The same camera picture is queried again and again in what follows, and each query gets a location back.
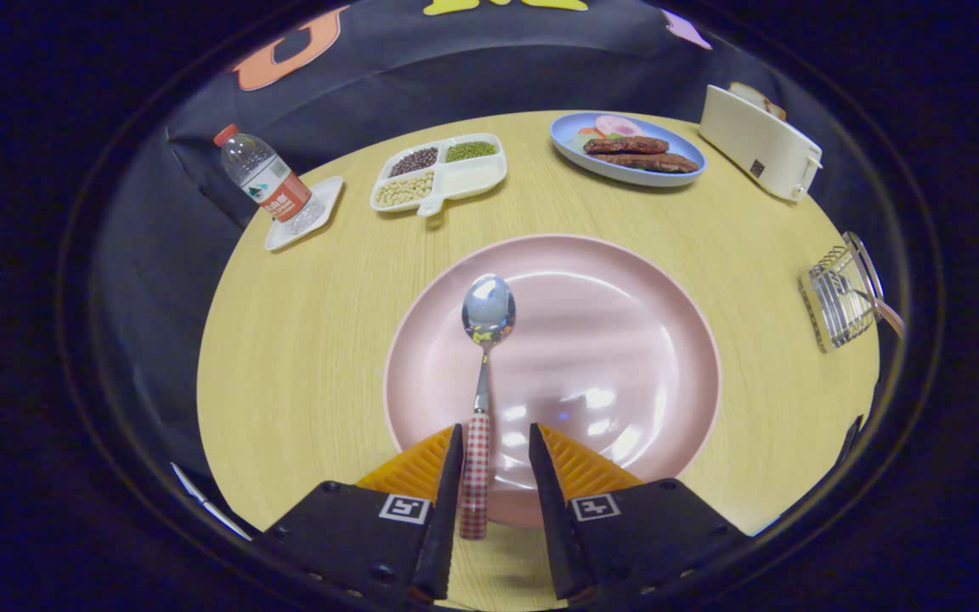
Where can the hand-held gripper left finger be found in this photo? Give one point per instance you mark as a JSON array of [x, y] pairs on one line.
[[353, 531]]

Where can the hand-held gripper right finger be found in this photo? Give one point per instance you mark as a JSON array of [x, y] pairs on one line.
[[651, 531]]

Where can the pink round plate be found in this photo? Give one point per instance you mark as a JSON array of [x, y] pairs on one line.
[[608, 340]]

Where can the black table clamp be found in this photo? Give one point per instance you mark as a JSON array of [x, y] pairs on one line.
[[849, 438]]

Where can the steel mesh basket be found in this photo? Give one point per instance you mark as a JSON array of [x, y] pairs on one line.
[[834, 297]]

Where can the white square coaster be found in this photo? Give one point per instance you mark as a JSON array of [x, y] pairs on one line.
[[324, 200]]

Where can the pile of yellow soybeans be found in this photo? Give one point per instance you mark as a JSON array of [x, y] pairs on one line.
[[404, 189]]

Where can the clear water bottle red cap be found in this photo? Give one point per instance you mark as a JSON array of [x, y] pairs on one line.
[[273, 183]]

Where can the brown meat strip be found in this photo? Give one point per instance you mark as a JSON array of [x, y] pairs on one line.
[[647, 162], [625, 145]]

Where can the white divided tray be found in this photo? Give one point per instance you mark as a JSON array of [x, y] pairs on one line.
[[472, 177]]

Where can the pile of dark red beans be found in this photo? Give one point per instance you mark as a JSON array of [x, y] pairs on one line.
[[414, 161]]

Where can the green lettuce leaves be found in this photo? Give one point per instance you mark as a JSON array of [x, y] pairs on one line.
[[613, 136]]

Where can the pile of green beans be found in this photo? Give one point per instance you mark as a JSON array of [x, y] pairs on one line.
[[470, 151]]

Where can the blue oval plate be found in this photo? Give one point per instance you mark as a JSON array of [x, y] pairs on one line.
[[570, 136]]

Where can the white toaster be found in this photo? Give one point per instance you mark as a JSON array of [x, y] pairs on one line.
[[753, 140]]

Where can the pink ham slice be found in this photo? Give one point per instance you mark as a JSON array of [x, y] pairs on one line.
[[617, 126]]

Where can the toast bread slice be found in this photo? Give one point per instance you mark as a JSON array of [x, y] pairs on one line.
[[757, 98]]

